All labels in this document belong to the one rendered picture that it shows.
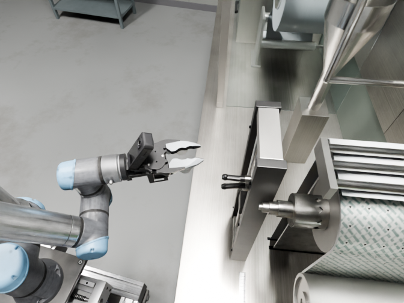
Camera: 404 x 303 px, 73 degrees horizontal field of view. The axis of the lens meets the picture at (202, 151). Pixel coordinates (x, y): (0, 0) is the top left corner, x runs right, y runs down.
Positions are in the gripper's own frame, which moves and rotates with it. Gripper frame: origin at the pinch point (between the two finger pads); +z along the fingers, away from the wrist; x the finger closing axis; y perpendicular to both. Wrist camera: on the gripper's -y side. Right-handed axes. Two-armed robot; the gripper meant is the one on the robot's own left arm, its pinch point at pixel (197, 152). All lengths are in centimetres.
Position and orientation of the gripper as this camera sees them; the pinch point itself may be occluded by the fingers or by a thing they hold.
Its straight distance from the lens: 72.5
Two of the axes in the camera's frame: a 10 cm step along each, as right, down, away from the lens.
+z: 9.8, -1.5, 1.2
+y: -0.3, 4.9, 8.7
